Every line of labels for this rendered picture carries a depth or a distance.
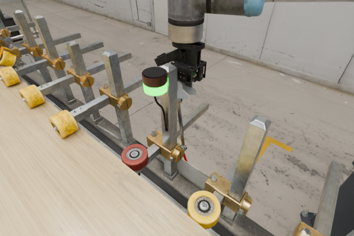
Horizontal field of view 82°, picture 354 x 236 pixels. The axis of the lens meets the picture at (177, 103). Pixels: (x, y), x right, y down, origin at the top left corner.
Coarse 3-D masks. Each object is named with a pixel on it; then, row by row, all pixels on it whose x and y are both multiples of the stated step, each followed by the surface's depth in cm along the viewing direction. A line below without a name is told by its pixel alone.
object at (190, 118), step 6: (204, 102) 90; (198, 108) 87; (204, 108) 87; (192, 114) 83; (198, 114) 85; (186, 120) 81; (192, 120) 82; (186, 126) 80; (150, 150) 69; (156, 150) 69; (150, 156) 67
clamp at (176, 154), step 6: (156, 132) 74; (150, 138) 72; (156, 138) 72; (150, 144) 73; (156, 144) 70; (162, 144) 69; (162, 150) 69; (168, 150) 67; (174, 150) 67; (180, 150) 67; (168, 156) 69; (174, 156) 67; (180, 156) 69
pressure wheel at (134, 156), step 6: (132, 144) 65; (138, 144) 65; (126, 150) 63; (132, 150) 63; (138, 150) 63; (144, 150) 63; (126, 156) 61; (132, 156) 61; (138, 156) 61; (144, 156) 61; (126, 162) 59; (132, 162) 59; (138, 162) 59; (144, 162) 61; (132, 168) 60; (138, 168) 60; (138, 174) 67
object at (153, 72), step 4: (148, 68) 50; (152, 68) 50; (156, 68) 50; (160, 68) 50; (144, 72) 48; (148, 72) 48; (152, 72) 48; (156, 72) 48; (160, 72) 48; (164, 72) 48; (148, 76) 47; (152, 76) 47; (156, 76) 47; (160, 76) 47; (164, 84) 49; (168, 88) 52; (168, 92) 53; (168, 96) 54; (156, 100) 53; (164, 112) 58; (164, 116) 58; (164, 120) 59; (164, 124) 61
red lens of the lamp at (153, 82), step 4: (144, 76) 47; (164, 76) 47; (144, 80) 47; (148, 80) 46; (152, 80) 46; (156, 80) 46; (160, 80) 47; (164, 80) 48; (144, 84) 48; (148, 84) 47; (152, 84) 47; (156, 84) 47; (160, 84) 47
